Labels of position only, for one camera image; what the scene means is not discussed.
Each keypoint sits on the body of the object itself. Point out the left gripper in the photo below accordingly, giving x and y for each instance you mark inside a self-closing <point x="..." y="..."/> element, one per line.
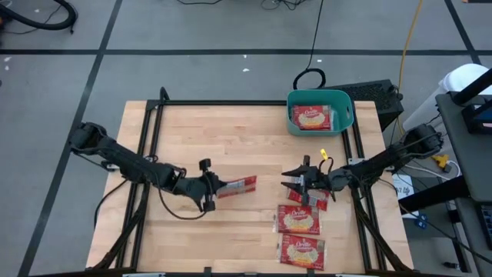
<point x="206" y="165"/>

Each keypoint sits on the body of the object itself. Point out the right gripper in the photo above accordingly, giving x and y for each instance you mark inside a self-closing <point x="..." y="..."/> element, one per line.
<point x="306" y="161"/>

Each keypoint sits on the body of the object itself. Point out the red Orville popcorn bag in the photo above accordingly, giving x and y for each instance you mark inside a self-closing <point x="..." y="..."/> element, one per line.
<point x="317" y="202"/>
<point x="301" y="252"/>
<point x="298" y="221"/>
<point x="311" y="119"/>
<point x="242" y="186"/>

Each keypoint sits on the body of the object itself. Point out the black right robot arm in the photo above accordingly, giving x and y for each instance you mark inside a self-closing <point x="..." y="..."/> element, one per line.
<point x="376" y="165"/>

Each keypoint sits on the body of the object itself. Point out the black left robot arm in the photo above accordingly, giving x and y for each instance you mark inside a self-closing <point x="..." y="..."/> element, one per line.
<point x="123" y="161"/>

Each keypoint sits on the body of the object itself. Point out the yellow tape tag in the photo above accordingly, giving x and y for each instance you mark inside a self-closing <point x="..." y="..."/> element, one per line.
<point x="324" y="154"/>

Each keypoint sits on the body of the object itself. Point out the silver base mounting plate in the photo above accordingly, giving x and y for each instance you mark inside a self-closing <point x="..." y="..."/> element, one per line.
<point x="355" y="161"/>
<point x="109" y="166"/>

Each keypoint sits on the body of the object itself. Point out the teal plastic basket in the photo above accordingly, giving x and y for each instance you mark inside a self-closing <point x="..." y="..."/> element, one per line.
<point x="340" y="123"/>

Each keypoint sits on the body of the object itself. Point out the white paper sheet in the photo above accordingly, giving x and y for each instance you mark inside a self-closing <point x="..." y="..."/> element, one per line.
<point x="403" y="192"/>

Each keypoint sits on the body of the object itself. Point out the black computer tower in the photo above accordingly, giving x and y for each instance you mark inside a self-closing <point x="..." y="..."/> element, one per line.
<point x="373" y="96"/>

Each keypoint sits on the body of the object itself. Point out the blue connector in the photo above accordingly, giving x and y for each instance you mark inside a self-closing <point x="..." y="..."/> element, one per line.
<point x="422" y="221"/>

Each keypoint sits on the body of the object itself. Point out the black desk beam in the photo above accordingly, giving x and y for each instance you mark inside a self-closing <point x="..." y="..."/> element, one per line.
<point x="434" y="194"/>

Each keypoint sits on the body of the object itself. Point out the yellow plug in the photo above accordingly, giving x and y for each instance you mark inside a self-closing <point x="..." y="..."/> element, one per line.
<point x="440" y="159"/>

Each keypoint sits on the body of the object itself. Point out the small black floor box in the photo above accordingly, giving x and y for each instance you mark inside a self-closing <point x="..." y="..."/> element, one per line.
<point x="449" y="265"/>

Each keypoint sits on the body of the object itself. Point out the grey desk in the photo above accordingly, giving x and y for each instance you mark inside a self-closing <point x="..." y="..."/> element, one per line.
<point x="473" y="161"/>
<point x="471" y="231"/>

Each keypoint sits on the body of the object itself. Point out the black desktop device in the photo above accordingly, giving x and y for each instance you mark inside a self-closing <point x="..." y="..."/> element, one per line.
<point x="471" y="115"/>

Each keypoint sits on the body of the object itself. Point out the white plastic bin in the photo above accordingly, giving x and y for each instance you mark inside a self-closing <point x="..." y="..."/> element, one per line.
<point x="461" y="79"/>

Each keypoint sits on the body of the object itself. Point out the black keyboard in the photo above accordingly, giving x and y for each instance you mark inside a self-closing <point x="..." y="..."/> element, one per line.
<point x="487" y="227"/>

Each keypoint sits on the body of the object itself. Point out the black slanted bar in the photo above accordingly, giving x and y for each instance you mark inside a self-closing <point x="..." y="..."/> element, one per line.
<point x="473" y="86"/>

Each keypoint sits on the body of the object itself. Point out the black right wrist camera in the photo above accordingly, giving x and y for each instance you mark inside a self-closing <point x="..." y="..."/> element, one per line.
<point x="322" y="180"/>

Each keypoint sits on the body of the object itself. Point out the black aluminium table frame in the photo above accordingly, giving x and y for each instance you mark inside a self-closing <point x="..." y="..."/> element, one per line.
<point x="230" y="102"/>

